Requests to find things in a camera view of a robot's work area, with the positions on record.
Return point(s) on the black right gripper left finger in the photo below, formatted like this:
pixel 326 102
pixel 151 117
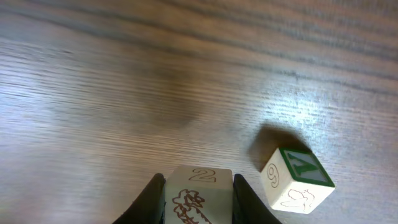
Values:
pixel 148 207

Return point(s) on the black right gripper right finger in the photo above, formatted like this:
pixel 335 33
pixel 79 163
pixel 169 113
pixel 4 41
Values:
pixel 248 208

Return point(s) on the wooden block blue K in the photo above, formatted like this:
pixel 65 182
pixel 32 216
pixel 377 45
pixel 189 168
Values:
pixel 199 195

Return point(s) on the wooden block green N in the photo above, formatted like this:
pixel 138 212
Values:
pixel 295 181

